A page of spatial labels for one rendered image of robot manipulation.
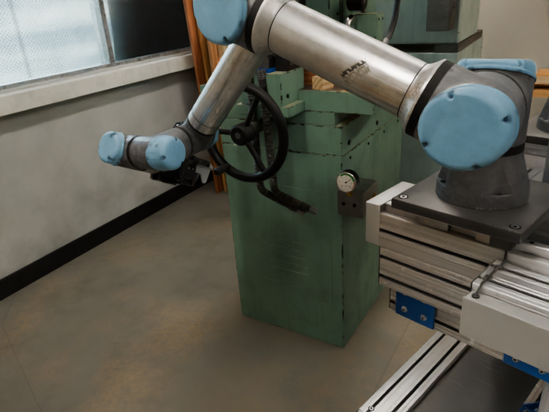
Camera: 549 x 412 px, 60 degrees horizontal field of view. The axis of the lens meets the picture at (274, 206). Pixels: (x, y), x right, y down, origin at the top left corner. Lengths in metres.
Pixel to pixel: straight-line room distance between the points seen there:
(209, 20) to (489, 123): 0.45
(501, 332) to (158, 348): 1.35
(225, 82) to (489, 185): 0.55
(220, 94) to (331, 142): 0.48
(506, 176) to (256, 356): 1.17
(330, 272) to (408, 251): 0.69
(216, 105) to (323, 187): 0.54
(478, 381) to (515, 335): 0.65
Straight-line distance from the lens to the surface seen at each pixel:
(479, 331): 0.80
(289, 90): 1.39
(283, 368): 1.71
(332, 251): 1.57
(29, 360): 2.04
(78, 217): 2.61
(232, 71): 1.02
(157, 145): 1.05
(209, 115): 1.09
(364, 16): 1.66
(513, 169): 0.86
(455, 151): 0.69
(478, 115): 0.67
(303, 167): 1.49
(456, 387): 1.39
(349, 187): 1.37
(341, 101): 1.38
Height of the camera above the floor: 1.17
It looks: 24 degrees down
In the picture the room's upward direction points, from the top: 4 degrees counter-clockwise
